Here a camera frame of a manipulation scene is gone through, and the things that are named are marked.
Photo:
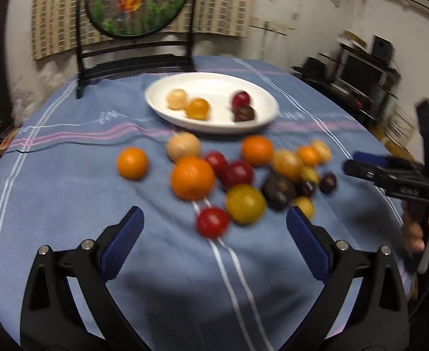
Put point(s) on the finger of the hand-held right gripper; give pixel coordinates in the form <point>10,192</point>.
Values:
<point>362,173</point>
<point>369,159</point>

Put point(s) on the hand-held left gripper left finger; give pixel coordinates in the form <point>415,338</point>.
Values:
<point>126,237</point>

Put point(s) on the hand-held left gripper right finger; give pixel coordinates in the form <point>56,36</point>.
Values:
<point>305,241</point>

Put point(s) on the small yellow-green plum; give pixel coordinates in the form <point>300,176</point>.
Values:
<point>310,174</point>
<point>304,206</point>

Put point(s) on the tan round fruit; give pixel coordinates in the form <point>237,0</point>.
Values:
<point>182,146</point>
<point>323,150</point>
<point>177,98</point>
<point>286,163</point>

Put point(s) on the small dark purple plum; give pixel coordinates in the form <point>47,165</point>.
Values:
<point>305,189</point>

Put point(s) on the large wrinkled dark plum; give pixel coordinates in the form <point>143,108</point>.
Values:
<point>278,191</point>

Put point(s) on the small orange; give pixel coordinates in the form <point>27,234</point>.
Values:
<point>198,108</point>
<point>308,155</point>

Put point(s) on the large yellow-green plum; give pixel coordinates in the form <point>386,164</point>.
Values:
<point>245,203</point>

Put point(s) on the medium orange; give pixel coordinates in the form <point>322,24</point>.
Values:
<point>132,162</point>
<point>257,150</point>

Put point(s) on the large orange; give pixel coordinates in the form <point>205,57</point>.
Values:
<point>192,177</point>

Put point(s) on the large red plum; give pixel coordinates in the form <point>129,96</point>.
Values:
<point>236,174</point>

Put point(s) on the white oval plate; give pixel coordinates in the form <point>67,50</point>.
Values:
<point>214,87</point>

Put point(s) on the person's right hand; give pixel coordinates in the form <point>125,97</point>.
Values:
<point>413,236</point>

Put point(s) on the blue striped tablecloth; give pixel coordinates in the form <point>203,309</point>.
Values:
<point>71,190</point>

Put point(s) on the grey television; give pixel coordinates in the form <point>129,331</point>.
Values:
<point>360,71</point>

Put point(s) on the black speaker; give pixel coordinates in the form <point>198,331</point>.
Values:
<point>381,47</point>

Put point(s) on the black wooden chair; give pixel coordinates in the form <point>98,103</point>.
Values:
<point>134,7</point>

